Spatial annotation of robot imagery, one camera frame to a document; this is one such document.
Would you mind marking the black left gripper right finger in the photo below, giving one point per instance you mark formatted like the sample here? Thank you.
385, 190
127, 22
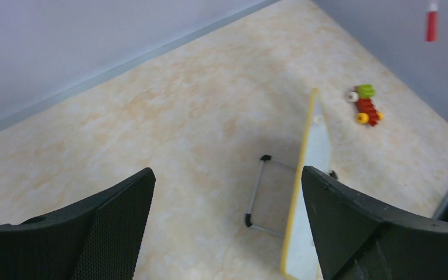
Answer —
359, 237

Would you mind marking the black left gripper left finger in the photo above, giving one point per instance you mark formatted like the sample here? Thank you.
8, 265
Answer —
98, 237

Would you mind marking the red marker cap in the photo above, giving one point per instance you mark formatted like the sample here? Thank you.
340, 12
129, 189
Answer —
432, 21

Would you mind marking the red green toy brick car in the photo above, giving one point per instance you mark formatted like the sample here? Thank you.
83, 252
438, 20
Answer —
361, 96

